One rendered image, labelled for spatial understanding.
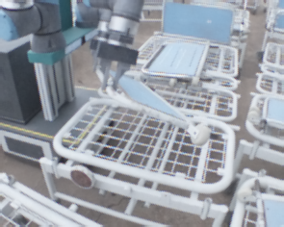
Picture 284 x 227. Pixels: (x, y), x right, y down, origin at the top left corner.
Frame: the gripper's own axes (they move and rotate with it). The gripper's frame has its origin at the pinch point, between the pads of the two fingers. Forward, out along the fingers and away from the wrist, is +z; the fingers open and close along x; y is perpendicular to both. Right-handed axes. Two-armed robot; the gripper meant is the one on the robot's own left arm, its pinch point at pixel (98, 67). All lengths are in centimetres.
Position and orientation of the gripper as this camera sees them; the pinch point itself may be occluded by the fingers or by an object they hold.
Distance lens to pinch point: 128.7
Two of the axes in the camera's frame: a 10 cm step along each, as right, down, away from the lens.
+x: 9.3, 1.6, 3.1
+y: 2.5, 3.1, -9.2
